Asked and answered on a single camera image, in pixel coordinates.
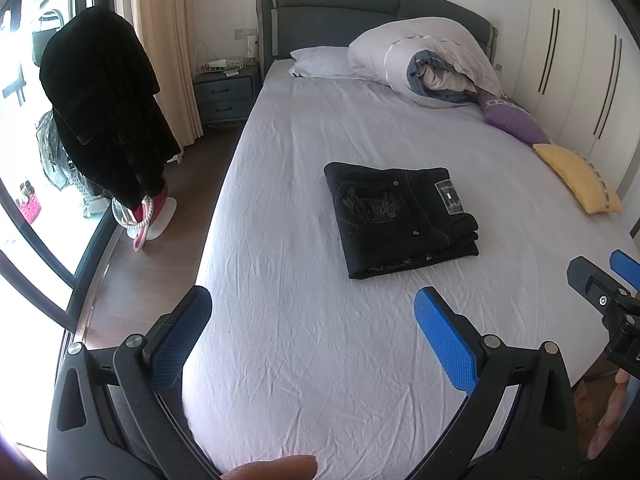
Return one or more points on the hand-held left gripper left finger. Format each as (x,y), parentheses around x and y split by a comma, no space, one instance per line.
(180,340)

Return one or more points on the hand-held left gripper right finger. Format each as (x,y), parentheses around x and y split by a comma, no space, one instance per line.
(445,340)

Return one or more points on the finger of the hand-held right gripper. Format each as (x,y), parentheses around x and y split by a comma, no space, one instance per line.
(590,280)
(626,266)

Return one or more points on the black denim pants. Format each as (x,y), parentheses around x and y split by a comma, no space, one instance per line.
(400,220)

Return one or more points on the person's right hand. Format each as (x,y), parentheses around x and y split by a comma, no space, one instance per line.
(607,415)

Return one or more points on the person's left hand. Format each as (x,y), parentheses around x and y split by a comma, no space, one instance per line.
(275,469)

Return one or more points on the yellow cushion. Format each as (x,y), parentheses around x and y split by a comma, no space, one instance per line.
(575,175)

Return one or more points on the bed with white sheet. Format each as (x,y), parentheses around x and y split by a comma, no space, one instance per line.
(300,360)

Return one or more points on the pink and white floor stand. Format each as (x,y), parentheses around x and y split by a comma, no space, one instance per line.
(150,215)

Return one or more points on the purple cushion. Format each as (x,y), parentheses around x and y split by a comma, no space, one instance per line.
(515,122)

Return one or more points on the pink basket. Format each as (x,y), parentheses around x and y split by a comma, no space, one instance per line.
(29,210)

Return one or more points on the grey translucent garment bag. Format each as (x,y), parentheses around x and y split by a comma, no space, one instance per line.
(50,160)

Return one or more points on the white wardrobe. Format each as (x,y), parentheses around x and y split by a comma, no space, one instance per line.
(575,35)

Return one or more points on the black hanging coat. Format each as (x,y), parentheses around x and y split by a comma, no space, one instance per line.
(100,110)

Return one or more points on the grey-blue nightstand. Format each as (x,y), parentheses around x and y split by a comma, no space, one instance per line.
(225,95)

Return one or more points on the beige curtain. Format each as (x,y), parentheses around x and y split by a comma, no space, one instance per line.
(160,60)

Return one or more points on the rolled white duvet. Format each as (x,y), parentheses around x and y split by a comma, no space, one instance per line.
(400,50)

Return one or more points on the white pillow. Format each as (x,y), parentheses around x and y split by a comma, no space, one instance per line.
(320,62)

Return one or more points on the grey-blue padded headboard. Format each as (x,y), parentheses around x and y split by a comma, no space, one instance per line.
(350,15)

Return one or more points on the dark window frame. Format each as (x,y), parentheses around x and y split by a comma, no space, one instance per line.
(45,290)

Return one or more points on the wall switch plate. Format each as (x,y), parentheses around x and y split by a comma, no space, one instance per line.
(244,34)

